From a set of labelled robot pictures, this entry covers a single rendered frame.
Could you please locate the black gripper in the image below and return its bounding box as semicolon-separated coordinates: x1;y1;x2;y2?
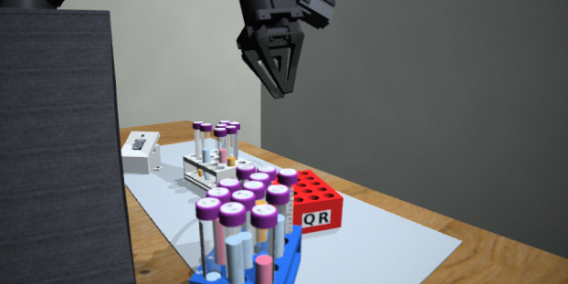
237;0;304;99

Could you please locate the pink tube with white and purple cap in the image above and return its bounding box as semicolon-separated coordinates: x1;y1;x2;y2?
206;187;231;266

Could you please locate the red tube rack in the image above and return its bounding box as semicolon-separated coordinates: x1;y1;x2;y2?
293;170;343;234

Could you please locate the blue tube rack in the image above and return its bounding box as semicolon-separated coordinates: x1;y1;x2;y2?
189;225;302;284

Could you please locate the light grey bench mat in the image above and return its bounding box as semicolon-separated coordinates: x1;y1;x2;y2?
123;141;462;284

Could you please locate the white tube rack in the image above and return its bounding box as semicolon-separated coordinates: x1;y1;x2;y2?
183;150;253;191

